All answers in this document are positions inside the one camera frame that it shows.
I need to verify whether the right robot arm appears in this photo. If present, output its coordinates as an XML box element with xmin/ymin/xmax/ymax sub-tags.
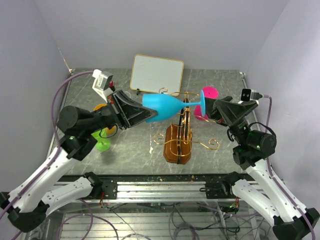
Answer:
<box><xmin>200</xmin><ymin>97</ymin><xmax>320</xmax><ymax>240</ymax></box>

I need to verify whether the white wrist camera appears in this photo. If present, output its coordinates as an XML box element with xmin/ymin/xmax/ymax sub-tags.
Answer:
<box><xmin>238</xmin><ymin>88</ymin><xmax>264</xmax><ymax>104</ymax></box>
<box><xmin>92</xmin><ymin>69</ymin><xmax>114</xmax><ymax>102</ymax></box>

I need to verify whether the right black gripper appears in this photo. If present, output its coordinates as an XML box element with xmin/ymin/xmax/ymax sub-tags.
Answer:
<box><xmin>200</xmin><ymin>96</ymin><xmax>258</xmax><ymax>146</ymax></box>

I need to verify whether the gold framed whiteboard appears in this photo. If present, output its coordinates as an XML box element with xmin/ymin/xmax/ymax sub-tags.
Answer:
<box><xmin>130</xmin><ymin>54</ymin><xmax>184</xmax><ymax>96</ymax></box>

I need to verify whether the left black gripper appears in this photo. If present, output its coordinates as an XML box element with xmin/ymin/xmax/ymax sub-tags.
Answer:
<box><xmin>84</xmin><ymin>88</ymin><xmax>158</xmax><ymax>134</ymax></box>

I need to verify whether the pink wine glass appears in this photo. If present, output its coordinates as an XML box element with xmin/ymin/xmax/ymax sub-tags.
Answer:
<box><xmin>193</xmin><ymin>86</ymin><xmax>219</xmax><ymax>121</ymax></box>

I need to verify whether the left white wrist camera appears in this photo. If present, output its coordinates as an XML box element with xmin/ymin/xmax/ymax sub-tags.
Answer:
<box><xmin>92</xmin><ymin>69</ymin><xmax>114</xmax><ymax>102</ymax></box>

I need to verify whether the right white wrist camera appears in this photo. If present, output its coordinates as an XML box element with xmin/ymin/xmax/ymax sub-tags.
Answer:
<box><xmin>238</xmin><ymin>88</ymin><xmax>264</xmax><ymax>104</ymax></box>

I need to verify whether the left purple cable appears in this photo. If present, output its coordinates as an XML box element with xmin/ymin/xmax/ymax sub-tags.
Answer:
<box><xmin>0</xmin><ymin>70</ymin><xmax>95</xmax><ymax>221</ymax></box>

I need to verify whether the gold wire glass rack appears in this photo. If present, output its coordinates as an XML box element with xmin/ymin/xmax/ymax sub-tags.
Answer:
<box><xmin>153</xmin><ymin>91</ymin><xmax>220</xmax><ymax>165</ymax></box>

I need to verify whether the orange wine glass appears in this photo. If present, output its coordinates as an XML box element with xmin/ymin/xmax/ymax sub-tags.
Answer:
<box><xmin>93</xmin><ymin>103</ymin><xmax>117</xmax><ymax>137</ymax></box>

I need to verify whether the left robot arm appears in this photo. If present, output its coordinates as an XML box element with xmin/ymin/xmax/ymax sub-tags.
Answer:
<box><xmin>0</xmin><ymin>90</ymin><xmax>158</xmax><ymax>233</ymax></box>

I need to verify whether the green wine glass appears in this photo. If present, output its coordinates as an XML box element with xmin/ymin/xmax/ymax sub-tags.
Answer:
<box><xmin>91</xmin><ymin>128</ymin><xmax>111</xmax><ymax>152</ymax></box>

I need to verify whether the red black stamp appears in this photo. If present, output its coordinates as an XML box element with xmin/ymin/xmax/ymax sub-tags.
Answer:
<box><xmin>109</xmin><ymin>81</ymin><xmax>116</xmax><ymax>92</ymax></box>

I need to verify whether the blue wine glass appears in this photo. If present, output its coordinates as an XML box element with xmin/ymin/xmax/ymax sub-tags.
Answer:
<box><xmin>142</xmin><ymin>90</ymin><xmax>206</xmax><ymax>123</ymax></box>

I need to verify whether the aluminium frame rail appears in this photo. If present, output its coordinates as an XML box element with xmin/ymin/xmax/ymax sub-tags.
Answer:
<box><xmin>90</xmin><ymin>181</ymin><xmax>236</xmax><ymax>203</ymax></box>

